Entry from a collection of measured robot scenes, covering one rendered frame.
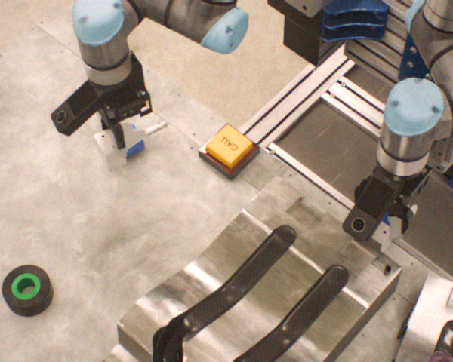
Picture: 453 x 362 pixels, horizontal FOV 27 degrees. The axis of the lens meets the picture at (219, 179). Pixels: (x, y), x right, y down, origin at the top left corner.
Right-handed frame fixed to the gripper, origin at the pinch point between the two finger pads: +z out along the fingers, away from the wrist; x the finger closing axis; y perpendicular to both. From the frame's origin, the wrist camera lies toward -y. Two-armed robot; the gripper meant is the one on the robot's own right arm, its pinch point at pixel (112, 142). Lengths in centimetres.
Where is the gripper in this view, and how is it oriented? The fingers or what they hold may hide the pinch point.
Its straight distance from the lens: 169.6
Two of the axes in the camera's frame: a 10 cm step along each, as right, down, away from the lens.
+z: 0.3, 5.1, 8.6
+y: 8.8, -4.3, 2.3
